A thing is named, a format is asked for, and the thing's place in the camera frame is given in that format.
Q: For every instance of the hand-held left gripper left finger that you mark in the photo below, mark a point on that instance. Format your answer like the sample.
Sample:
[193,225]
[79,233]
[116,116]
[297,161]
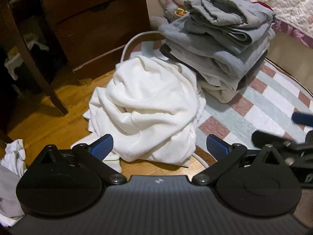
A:
[102,146]

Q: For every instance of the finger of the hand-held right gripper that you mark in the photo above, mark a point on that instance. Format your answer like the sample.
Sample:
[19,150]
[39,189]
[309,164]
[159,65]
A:
[303,120]
[269,140]

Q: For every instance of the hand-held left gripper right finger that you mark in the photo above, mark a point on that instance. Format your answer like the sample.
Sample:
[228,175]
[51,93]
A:
[216,148]

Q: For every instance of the white knit garment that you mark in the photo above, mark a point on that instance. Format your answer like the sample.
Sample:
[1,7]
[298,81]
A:
[146,107]

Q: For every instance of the checked pastel rug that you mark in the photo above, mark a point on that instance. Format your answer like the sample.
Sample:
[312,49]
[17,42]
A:
[269,95]

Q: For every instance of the cream folded garment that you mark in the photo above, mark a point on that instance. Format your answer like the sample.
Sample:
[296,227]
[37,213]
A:
[227,96]

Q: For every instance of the small white cloth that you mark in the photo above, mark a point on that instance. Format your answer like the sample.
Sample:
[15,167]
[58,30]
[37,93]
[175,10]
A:
[14,151]

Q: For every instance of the grey folded towel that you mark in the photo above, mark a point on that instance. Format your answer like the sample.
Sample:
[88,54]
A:
[195,49]

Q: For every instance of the grey white cloth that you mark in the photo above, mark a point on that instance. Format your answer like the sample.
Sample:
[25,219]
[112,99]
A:
[7,193]

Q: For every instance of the dark wooden dresser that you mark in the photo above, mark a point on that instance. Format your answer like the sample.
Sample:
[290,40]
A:
[97,29]

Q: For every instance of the white quilt purple trim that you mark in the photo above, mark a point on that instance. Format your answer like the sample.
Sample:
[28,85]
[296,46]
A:
[281,0]

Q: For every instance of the grey crumpled garment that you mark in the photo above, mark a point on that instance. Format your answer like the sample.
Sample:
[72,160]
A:
[220,9]

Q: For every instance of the dark wooden furniture frame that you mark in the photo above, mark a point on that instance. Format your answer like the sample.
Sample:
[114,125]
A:
[31,61]

